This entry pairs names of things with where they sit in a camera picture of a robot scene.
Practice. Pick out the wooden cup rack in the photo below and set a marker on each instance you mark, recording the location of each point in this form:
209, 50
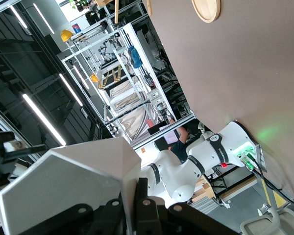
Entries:
205, 12

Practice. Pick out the light wooden workbench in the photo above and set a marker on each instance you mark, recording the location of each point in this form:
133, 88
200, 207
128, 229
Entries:
235, 188

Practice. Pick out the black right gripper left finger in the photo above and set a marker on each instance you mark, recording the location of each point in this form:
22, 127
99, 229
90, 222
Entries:
88, 220

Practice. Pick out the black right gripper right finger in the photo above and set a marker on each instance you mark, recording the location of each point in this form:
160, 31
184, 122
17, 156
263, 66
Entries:
161, 218

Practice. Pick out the white aluminium frame cage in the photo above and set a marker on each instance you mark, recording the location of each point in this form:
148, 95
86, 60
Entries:
127, 80

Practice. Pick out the red round knob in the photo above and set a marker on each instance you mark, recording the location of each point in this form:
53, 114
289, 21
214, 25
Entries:
224, 165

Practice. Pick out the orange hard hat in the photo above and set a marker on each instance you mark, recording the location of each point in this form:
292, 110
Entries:
94, 78

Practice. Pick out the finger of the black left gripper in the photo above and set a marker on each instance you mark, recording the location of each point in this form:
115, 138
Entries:
0, 151

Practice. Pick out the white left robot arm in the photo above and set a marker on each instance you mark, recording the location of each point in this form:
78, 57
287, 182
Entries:
205, 151

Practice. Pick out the blue cloth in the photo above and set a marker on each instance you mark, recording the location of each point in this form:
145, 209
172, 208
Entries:
136, 57

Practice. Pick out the white ceiling light strip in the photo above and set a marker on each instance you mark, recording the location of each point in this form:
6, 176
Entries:
18, 17
44, 120
43, 18
71, 89

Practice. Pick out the beige chair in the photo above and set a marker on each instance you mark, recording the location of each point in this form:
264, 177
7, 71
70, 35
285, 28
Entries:
279, 220

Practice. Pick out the yellow hard hat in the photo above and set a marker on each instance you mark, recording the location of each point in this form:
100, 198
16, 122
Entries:
66, 35

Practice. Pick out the person in dark shirt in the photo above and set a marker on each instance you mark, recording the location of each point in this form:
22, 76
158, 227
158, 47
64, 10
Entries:
180, 148

